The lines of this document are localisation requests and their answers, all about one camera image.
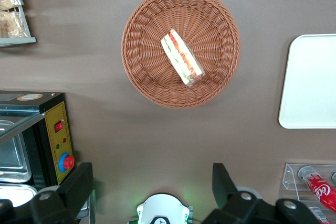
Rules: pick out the black food warmer yellow panel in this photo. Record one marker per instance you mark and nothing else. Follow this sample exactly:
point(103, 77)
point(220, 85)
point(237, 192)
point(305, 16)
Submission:
point(53, 113)

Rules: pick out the steel warmer pan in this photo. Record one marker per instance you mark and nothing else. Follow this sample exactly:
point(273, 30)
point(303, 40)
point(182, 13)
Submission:
point(15, 193)
point(10, 153)

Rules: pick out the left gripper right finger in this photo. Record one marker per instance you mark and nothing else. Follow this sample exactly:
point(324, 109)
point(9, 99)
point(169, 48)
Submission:
point(236, 211)

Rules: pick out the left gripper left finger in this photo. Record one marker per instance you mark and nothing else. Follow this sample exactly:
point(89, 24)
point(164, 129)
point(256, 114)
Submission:
point(65, 203)

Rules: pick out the triangle sandwich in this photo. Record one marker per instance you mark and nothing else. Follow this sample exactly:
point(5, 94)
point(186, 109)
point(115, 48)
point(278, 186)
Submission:
point(181, 56)

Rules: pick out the round brown wicker basket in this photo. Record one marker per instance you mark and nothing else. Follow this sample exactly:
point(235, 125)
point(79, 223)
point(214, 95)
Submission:
point(147, 58)

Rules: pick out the clear acrylic bottle rack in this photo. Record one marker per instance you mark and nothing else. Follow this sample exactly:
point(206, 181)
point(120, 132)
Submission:
point(291, 179)

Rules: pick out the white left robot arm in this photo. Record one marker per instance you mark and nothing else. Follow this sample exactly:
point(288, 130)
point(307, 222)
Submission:
point(162, 208)

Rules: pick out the cream plastic tray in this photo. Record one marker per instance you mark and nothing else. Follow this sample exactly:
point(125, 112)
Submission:
point(309, 82)

